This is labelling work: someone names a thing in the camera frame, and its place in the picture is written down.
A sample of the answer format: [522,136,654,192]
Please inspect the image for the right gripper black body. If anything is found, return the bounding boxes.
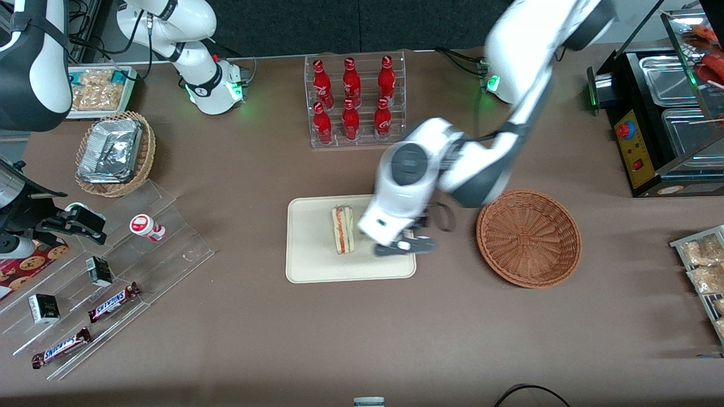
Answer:
[0,189,64,260]

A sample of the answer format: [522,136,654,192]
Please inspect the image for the triangular sandwich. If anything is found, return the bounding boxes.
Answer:
[330,205,356,256]

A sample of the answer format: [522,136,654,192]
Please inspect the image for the cream plastic tray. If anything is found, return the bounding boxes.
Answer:
[286,193,417,284]

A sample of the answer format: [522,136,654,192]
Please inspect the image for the light wicker basket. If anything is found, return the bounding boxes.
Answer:
[75,111,157,198]

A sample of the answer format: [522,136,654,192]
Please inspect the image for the brown round wicker basket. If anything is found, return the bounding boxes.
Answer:
[476,189,583,289]

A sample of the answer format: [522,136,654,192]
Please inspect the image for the white snack tray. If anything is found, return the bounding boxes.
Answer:
[66,65,139,120]

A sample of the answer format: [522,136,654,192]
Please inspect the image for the grey metal snack tray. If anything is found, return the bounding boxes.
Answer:
[670,224,724,346]

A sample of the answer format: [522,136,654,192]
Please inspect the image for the red cookie box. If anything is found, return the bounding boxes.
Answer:
[0,240,70,301]

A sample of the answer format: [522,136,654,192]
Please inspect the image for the small black carton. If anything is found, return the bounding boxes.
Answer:
[85,256,114,288]
[28,293,61,324]

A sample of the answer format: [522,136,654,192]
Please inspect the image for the red white yogurt bottle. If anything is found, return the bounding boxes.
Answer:
[130,214,167,243]

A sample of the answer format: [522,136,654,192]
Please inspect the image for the stacked aluminium foil containers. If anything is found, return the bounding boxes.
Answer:
[76,118,143,184]

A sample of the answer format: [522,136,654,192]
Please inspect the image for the snickers chocolate bar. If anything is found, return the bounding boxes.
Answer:
[88,282,141,324]
[31,327,93,370]

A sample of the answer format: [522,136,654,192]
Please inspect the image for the clear acrylic step display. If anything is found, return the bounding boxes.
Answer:
[0,180,215,381]

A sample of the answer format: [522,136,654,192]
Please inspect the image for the red cola bottle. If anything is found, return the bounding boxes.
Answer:
[373,97,393,142]
[341,99,361,142]
[312,102,334,145]
[377,55,396,107]
[312,59,334,110]
[342,57,362,109]

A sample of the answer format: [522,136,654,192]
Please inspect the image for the brown tablecloth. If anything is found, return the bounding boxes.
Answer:
[0,43,724,407]

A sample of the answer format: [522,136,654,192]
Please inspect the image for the clear acrylic bottle rack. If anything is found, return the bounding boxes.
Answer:
[304,50,407,149]

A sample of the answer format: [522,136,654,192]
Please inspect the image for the black food warmer display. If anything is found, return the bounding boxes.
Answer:
[586,0,724,198]

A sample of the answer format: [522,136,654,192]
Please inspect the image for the steel warmer pan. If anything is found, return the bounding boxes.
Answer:
[660,107,724,163]
[638,53,706,107]

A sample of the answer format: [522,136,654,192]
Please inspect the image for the red packaged food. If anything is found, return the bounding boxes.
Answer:
[683,23,724,86]

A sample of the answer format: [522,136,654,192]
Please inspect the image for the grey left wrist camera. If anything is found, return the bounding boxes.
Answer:
[373,237,438,259]

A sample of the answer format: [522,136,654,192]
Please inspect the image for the black base cables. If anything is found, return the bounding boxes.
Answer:
[434,47,490,78]

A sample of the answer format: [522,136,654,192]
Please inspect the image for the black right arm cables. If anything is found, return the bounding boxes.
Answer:
[67,0,156,81]

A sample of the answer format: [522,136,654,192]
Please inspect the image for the black cable loop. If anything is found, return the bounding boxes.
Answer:
[493,384,572,407]

